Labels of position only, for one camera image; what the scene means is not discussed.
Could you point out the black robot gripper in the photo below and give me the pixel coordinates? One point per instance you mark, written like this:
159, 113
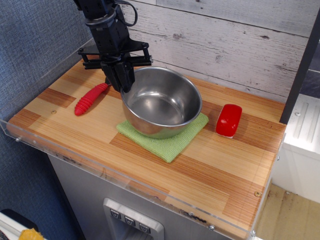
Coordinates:
113, 44

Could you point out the stainless steel pot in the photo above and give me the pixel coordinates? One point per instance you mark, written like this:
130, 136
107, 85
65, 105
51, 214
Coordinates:
161, 102

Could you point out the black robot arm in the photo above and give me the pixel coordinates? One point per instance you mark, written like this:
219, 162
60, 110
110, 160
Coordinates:
104, 11

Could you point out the green cloth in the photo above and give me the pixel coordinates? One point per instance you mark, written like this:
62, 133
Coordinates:
168, 148

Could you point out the red plastic toy block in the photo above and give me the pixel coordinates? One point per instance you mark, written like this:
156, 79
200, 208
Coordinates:
228, 120

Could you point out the clear acrylic table guard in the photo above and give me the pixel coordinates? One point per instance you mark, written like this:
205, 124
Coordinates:
218, 181

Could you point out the silver toy fridge cabinet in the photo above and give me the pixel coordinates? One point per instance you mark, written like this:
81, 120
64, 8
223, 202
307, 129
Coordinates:
153, 201

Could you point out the silver dispenser button panel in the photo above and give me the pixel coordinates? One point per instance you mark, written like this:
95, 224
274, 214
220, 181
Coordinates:
128, 224

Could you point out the yellow object at corner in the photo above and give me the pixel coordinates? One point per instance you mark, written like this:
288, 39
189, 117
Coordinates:
30, 234

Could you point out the white grooved side counter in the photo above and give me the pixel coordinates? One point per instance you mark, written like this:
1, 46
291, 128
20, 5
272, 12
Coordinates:
297, 167

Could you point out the red handled metal spoon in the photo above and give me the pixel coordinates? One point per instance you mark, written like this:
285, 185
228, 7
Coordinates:
89, 98

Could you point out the dark grey right post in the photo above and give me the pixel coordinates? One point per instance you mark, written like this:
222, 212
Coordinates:
302, 71

